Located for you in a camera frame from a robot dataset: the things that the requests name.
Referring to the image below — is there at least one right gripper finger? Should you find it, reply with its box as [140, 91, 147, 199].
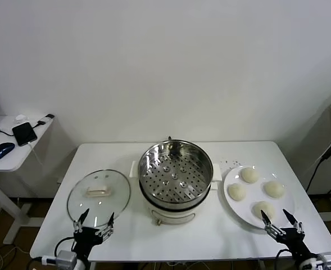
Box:
[282, 208, 305, 236]
[260, 209, 284, 236]

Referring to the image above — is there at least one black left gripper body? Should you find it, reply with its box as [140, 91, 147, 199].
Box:
[71, 228, 103, 259]

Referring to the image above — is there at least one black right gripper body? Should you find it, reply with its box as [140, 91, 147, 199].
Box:
[274, 229, 318, 261]

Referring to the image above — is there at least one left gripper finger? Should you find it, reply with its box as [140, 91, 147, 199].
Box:
[95, 212, 115, 239]
[74, 208, 90, 233]

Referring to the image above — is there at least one white steamed baozi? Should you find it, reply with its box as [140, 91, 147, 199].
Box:
[263, 181, 286, 199]
[239, 167, 260, 184]
[228, 183, 247, 202]
[251, 201, 276, 221]

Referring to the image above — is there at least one steel steamer basket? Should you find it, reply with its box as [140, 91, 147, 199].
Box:
[129, 139, 221, 212]

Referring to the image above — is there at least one glass pot lid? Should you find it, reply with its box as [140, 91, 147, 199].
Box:
[66, 168, 132, 228]

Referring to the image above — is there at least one white round plate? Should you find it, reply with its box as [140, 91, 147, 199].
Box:
[223, 165, 296, 229]

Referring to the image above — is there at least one white side table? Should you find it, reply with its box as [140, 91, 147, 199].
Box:
[0, 114, 60, 245]

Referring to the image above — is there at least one black smartphone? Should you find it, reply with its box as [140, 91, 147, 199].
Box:
[12, 121, 38, 147]

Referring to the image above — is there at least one blue computer mouse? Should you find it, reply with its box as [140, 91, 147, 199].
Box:
[0, 142, 16, 160]

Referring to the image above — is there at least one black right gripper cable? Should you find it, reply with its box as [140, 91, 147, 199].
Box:
[274, 247, 294, 270]

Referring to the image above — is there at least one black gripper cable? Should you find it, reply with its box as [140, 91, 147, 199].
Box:
[274, 247, 294, 270]
[55, 237, 76, 256]

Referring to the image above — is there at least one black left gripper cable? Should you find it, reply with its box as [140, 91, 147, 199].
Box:
[55, 237, 76, 256]

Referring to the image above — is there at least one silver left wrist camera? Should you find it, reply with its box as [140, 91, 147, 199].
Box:
[40, 250, 78, 268]

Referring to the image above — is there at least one white charging cable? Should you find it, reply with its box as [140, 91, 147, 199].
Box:
[26, 142, 47, 169]

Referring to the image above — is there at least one black cable with USB adapter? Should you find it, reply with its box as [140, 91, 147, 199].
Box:
[0, 113, 55, 138]

